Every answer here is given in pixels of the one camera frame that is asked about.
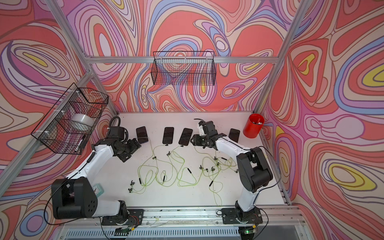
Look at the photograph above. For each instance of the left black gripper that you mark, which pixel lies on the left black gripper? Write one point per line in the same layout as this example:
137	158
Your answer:
134	145

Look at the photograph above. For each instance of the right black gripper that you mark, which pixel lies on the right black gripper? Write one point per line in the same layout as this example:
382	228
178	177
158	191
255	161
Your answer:
196	140

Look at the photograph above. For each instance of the black smartphone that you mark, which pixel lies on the black smartphone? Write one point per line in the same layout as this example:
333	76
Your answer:
234	135
168	135
185	137
142	135

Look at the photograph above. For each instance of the green earphones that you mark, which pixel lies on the green earphones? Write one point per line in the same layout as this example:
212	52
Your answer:
213	167
137	188
184	175
157	169

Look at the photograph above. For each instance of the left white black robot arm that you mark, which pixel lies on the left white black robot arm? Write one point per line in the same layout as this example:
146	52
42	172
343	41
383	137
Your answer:
74	197

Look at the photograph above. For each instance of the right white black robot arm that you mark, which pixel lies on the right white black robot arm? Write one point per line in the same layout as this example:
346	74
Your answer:
253	168

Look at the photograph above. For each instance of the red plastic cup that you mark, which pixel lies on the red plastic cup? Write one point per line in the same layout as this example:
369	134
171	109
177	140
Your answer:
253	126

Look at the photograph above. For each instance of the teal alarm clock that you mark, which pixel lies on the teal alarm clock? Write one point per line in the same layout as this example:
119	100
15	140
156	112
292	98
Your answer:
98	190

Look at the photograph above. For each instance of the black wire basket left wall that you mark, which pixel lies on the black wire basket left wall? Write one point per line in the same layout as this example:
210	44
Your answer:
54	130

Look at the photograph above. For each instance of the black wire basket wall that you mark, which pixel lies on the black wire basket wall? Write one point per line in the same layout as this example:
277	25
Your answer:
54	130
184	68

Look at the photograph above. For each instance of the black wire basket back wall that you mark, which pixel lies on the black wire basket back wall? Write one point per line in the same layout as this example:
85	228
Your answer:
184	68

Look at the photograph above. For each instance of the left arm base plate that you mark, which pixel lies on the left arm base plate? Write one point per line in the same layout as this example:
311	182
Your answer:
126	217

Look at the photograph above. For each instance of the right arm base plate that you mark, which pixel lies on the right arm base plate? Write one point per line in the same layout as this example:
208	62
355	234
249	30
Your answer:
231	216

